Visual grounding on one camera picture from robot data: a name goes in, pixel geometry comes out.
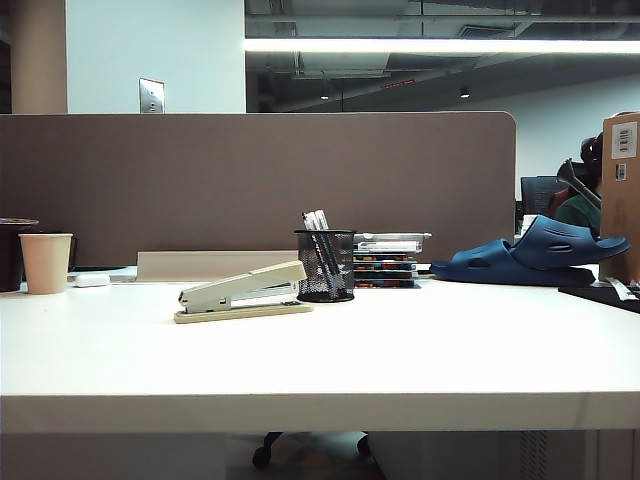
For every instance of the beige desktop stapler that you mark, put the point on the beige desktop stapler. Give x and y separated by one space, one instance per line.
247 282

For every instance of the black white capped pen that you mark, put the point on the black white capped pen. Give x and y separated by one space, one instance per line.
321 219

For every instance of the white pens in holder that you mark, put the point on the white pens in holder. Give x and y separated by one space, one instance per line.
310 220

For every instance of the black mesh pen holder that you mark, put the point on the black mesh pen holder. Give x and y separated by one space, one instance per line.
325 265

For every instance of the colourful printed flat box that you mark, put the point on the colourful printed flat box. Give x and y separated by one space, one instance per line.
385 275
385 258
387 283
385 267

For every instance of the white flat box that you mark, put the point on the white flat box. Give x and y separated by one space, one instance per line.
387 246

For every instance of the silver flat tray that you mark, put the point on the silver flat tray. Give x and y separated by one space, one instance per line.
392 236

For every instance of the brown desk partition panel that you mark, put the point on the brown desk partition panel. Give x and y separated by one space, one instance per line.
225 175

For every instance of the blue rubber slipper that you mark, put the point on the blue rubber slipper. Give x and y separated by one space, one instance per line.
560 240
475 262

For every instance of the red ceiling led sign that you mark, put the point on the red ceiling led sign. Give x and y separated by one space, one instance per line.
399 83

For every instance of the white ceiling light strip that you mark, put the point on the white ceiling light strip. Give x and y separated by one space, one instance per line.
425 45

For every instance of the black mesh office chair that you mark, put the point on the black mesh office chair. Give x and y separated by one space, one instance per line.
537 192

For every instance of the small white eraser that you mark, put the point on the small white eraser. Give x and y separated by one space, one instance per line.
91 280

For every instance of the person in green shirt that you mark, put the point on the person in green shirt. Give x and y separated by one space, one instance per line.
580 212

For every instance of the beige paper cup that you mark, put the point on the beige paper cup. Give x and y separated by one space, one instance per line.
46 262

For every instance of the black mat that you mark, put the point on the black mat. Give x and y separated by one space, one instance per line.
595 295

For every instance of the brown cardboard box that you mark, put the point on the brown cardboard box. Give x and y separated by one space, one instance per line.
622 215

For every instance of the white paper strip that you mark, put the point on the white paper strip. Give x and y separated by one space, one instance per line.
622 289

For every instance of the black round container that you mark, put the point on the black round container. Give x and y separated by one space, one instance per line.
10 255

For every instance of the metal wall switch plate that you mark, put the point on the metal wall switch plate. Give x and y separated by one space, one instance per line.
152 95

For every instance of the grey chair headrest bracket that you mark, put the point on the grey chair headrest bracket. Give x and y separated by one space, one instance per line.
577 182

